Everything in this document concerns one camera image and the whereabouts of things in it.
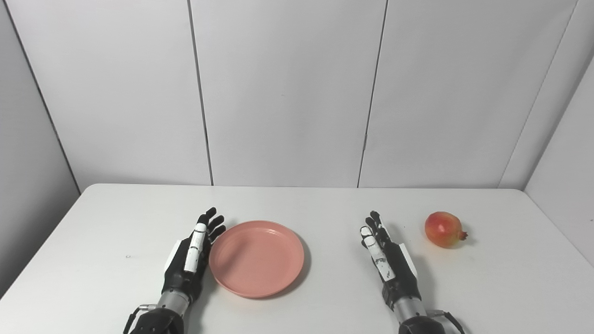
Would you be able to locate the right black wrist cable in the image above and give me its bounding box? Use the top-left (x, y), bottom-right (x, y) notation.
top-left (427, 309), bottom-right (466, 334)

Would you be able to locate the pink round plate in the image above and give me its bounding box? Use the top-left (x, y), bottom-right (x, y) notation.
top-left (208, 220), bottom-right (305, 299)

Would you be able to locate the red yellow pomegranate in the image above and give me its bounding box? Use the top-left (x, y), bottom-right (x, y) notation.
top-left (425, 211), bottom-right (468, 249)

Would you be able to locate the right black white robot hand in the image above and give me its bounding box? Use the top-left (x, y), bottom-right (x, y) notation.
top-left (360, 211), bottom-right (422, 310)

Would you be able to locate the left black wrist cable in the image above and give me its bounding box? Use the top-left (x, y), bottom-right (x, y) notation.
top-left (123, 304), bottom-right (157, 334)

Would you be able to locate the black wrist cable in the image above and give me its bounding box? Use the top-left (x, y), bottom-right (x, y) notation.
top-left (427, 309), bottom-right (466, 334)
top-left (123, 304), bottom-right (157, 334)

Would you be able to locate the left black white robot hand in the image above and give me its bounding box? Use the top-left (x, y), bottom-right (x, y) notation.
top-left (161, 207), bottom-right (226, 304)

